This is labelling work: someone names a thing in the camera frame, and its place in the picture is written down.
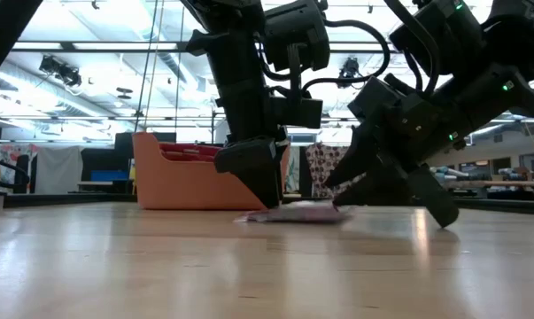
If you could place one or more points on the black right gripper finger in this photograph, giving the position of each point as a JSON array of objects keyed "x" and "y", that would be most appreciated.
[
  {"x": 359, "y": 155},
  {"x": 381, "y": 192}
]

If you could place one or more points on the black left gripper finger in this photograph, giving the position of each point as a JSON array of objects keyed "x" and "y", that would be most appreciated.
[{"x": 257, "y": 168}]

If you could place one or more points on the orange plastic basket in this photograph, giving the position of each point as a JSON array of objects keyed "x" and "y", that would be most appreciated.
[{"x": 178, "y": 186}]

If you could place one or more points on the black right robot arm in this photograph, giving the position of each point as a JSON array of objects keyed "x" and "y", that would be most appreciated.
[{"x": 514, "y": 35}]

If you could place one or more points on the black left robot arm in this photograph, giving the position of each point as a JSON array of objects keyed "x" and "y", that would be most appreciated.
[{"x": 5, "y": 26}]

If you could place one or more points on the brown dotted patterned cloth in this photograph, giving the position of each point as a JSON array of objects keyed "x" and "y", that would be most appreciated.
[{"x": 319, "y": 164}]

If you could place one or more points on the wooden workbench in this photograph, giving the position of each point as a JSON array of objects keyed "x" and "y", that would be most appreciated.
[{"x": 505, "y": 153}]

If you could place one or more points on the blue box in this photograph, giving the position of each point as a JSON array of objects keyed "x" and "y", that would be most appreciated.
[{"x": 109, "y": 176}]

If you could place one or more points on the grey hanging cloth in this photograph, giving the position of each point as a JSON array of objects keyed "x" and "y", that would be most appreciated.
[{"x": 58, "y": 170}]

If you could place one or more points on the black chair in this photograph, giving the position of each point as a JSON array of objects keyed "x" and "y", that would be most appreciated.
[{"x": 20, "y": 177}]

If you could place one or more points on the colourful printed cloth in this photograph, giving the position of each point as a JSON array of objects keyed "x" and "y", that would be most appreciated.
[{"x": 5, "y": 157}]

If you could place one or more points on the black ceiling camera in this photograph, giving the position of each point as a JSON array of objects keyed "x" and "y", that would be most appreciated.
[
  {"x": 350, "y": 68},
  {"x": 60, "y": 71}
]

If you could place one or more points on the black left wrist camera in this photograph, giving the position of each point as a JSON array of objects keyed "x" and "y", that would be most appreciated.
[{"x": 297, "y": 31}]

